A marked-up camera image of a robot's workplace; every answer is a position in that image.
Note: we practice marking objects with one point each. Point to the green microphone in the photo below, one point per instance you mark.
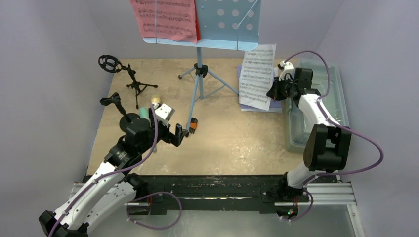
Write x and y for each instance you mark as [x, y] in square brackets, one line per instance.
[144, 113]

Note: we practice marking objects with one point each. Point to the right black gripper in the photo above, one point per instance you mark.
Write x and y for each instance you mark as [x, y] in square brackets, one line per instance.
[276, 93]

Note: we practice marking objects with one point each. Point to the bright red sheet behind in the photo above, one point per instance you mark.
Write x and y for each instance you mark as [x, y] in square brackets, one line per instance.
[197, 27]

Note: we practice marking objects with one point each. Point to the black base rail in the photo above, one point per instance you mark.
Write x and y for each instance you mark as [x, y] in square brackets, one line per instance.
[265, 194]

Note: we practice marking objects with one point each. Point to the clear plastic storage box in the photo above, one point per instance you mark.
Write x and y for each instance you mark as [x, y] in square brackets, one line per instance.
[297, 125]

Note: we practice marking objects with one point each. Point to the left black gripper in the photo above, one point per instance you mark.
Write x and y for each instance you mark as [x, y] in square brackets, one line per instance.
[169, 137]

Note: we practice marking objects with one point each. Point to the red sheet music page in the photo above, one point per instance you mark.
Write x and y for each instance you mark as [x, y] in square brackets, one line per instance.
[167, 19]

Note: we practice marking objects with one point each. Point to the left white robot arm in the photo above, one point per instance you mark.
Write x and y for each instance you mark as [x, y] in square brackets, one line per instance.
[113, 184]

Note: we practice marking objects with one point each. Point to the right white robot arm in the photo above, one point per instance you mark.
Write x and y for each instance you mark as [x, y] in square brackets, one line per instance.
[327, 148]

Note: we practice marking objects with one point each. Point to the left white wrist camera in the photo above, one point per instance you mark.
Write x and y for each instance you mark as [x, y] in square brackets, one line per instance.
[164, 113]

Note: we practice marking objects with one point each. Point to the beige microphone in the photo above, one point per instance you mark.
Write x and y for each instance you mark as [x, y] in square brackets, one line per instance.
[156, 100]

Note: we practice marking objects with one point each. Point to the orange hex key set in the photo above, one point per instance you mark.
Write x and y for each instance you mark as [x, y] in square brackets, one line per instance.
[193, 125]

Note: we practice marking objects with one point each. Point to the blue music stand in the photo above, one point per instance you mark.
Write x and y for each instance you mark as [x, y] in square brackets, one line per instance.
[224, 24]

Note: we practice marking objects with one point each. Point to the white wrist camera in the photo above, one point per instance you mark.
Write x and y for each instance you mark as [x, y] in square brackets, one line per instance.
[164, 113]
[285, 67]

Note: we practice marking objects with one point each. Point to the black round-base mic stand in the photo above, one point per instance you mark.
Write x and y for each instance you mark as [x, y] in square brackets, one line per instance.
[128, 120]

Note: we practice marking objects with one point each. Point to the white sheet music page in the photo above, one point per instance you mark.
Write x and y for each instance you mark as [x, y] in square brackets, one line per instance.
[256, 76]

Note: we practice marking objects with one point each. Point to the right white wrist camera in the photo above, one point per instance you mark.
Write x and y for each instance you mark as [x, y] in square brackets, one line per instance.
[285, 67]

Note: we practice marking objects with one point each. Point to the purple sheet music page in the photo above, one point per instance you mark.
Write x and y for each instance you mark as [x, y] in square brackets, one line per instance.
[275, 106]

